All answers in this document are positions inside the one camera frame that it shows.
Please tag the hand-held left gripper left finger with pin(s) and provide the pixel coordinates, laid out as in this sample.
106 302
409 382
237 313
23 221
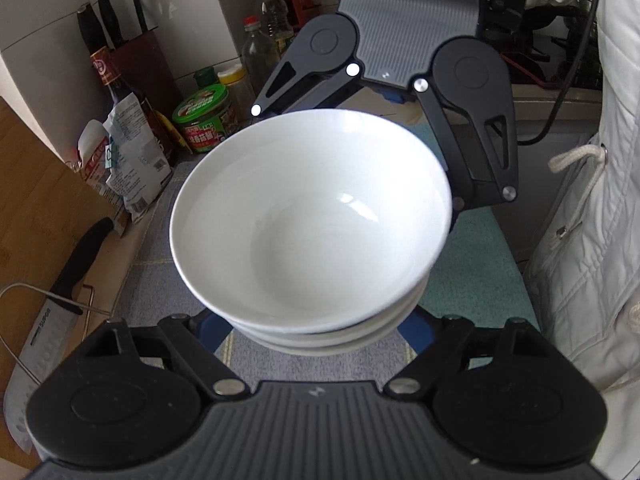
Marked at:
210 332

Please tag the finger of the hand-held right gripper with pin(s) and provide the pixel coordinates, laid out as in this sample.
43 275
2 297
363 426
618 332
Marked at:
465 170
320 90

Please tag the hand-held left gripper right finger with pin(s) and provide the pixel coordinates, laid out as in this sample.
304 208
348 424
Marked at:
417 335

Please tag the white ceramic bowl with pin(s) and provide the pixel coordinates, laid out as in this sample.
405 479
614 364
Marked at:
310 338
310 210
310 351

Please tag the clear glass bottle red cap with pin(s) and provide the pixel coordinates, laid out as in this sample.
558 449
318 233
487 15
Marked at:
257 55

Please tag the grey striped towel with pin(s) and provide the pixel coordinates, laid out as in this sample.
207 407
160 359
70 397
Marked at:
150 280

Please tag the yellow lid spice jar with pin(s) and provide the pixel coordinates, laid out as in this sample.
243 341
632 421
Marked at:
235 80

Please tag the red capped sauce bottles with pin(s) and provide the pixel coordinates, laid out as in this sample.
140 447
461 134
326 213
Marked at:
277 15

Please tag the teal cloth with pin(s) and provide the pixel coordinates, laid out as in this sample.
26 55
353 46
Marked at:
480 270

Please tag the green cap bottle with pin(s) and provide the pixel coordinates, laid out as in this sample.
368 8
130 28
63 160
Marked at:
205 77

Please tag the green lid sauce jar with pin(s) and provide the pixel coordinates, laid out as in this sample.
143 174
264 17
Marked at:
200 115

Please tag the steel kitchen knife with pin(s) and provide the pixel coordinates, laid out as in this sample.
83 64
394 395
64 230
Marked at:
80 260

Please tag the yellow packet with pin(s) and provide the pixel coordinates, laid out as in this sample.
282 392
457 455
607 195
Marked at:
165 135

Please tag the white quilted jacket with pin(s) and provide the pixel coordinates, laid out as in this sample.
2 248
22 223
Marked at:
590 310

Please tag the dark wooden knife block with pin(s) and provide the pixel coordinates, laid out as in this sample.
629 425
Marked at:
145 65

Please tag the white blue plastic bag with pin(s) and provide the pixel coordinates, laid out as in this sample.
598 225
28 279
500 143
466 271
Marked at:
135 160

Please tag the red white paper bag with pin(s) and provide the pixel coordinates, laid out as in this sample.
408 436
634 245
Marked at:
92 170

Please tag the green binder clip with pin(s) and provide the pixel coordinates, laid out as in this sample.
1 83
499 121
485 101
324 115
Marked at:
111 155

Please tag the dark bottle red label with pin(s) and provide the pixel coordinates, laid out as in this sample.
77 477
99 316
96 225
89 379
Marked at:
107 80

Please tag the bamboo cutting board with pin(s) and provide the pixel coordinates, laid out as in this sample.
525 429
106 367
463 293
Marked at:
35 200

